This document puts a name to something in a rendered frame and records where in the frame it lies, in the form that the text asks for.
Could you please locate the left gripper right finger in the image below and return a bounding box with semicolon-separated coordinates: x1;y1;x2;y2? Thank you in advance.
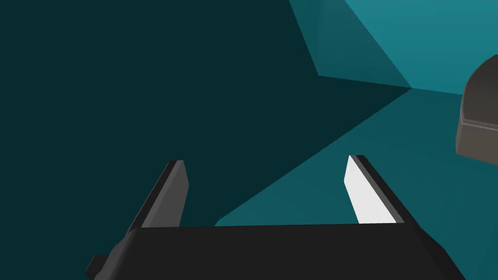
343;154;406;225

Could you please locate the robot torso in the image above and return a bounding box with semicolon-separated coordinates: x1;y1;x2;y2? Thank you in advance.
455;54;498;166

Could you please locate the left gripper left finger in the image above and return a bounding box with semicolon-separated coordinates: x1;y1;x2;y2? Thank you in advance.
127;159;190;235

